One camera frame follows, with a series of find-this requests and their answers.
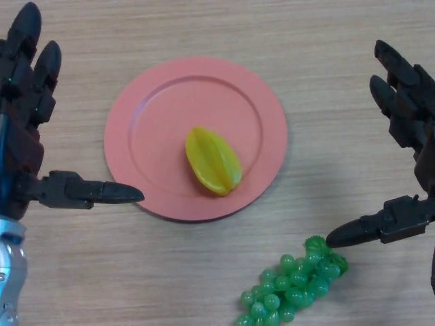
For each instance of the pink round plate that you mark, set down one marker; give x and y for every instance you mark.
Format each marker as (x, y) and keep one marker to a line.
(210, 102)

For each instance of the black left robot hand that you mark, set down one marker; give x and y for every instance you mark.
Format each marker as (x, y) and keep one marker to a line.
(20, 149)

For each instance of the green grape bunch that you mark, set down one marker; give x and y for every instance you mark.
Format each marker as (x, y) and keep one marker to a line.
(295, 288)

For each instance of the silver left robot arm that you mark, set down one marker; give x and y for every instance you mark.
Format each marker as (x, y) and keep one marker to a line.
(10, 268)

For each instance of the yellow starfruit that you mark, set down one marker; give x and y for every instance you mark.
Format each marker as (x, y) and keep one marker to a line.
(214, 163)

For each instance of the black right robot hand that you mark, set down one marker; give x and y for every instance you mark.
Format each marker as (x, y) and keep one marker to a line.
(404, 219)

